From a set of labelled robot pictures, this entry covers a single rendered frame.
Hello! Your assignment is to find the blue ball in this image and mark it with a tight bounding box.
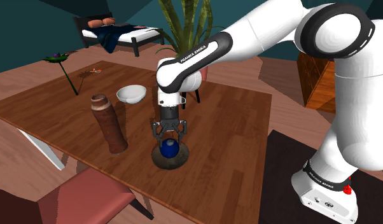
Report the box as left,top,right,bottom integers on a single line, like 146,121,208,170
159,139,181,159

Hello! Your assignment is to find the dark robot stand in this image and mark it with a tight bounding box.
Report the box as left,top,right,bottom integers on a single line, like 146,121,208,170
258,129,383,224

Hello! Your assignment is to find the white bowl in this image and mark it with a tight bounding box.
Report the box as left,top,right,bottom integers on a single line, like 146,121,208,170
116,84,148,105

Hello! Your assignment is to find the brown wooden table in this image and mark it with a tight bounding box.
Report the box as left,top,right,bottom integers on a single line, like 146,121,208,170
0,60,272,224

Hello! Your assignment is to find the black bed with white mattress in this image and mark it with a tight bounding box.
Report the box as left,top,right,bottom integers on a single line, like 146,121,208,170
73,12,165,57

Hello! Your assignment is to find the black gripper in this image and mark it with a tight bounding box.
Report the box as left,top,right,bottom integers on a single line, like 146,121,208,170
151,106,188,147

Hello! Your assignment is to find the tall brown ceramic vase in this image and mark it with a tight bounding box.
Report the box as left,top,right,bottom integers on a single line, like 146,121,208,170
90,94,129,155

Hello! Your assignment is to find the green stemmed purple flower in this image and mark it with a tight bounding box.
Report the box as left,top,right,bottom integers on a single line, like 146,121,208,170
42,52,80,96

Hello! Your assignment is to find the potted green plant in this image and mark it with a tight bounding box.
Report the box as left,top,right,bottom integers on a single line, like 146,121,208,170
151,0,226,110

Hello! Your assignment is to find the brown wooden cabinet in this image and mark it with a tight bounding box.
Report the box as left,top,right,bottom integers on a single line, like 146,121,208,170
296,50,337,115

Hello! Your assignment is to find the red chair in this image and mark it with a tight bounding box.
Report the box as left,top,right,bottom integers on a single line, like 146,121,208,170
0,167,155,224

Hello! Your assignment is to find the dark brown round bowl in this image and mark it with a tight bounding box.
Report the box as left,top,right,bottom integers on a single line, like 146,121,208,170
151,141,190,171

